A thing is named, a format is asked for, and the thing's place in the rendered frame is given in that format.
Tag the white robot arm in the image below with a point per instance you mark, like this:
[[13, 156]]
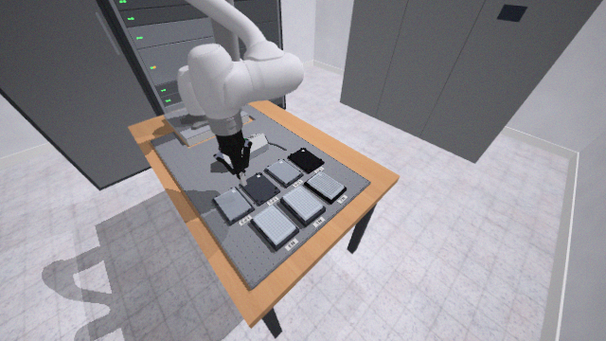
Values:
[[219, 87]]

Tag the white button panel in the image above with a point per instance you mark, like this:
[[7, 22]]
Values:
[[260, 145]]

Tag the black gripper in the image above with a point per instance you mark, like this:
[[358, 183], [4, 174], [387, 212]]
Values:
[[231, 145]]

